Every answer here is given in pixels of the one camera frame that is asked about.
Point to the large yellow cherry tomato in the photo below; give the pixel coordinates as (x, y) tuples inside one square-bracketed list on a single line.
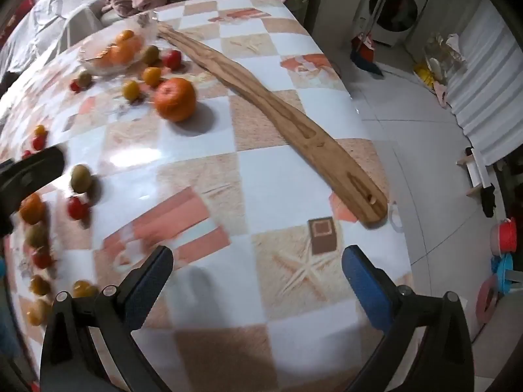
[(36, 312)]

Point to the red toy bucket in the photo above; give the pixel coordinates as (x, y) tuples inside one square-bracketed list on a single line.
[(504, 237)]

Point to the white washing machine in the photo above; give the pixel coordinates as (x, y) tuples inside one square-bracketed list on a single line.
[(392, 6)]

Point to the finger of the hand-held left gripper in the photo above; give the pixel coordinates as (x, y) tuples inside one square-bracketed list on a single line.
[(28, 177)]

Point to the red cherry tomato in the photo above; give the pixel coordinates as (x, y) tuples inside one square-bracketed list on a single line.
[(74, 86), (26, 154), (77, 208), (172, 59), (39, 143), (42, 259)]

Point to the white bedding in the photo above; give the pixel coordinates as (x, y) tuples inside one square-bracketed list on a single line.
[(45, 20)]

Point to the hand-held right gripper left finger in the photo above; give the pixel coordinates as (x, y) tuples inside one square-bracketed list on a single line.
[(154, 271)]

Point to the yellow plastic bag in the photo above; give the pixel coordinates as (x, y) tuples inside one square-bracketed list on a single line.
[(439, 59)]

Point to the bag of cherry tomatoes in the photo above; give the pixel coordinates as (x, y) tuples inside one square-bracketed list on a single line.
[(98, 63)]

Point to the white corrugated panel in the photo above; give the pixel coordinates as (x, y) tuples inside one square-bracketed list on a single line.
[(486, 77)]

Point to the large orange mandarin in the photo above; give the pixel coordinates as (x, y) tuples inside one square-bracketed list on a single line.
[(175, 100)]

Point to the black sock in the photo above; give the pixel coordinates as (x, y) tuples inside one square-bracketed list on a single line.
[(488, 202)]

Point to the red dustpan with broom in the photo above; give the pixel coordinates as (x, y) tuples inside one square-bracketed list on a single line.
[(365, 51)]

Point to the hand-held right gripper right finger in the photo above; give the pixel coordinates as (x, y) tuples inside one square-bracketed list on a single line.
[(365, 284)]

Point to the large orange cherry tomato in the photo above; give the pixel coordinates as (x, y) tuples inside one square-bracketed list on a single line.
[(32, 208)]

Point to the long wooden board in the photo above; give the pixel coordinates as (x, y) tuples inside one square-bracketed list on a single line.
[(269, 104)]

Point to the small wooden roll holder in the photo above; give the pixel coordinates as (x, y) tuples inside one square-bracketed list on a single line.
[(478, 169)]

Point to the brown longan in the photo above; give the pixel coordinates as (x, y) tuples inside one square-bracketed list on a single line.
[(84, 77), (36, 235), (81, 177), (150, 54)]

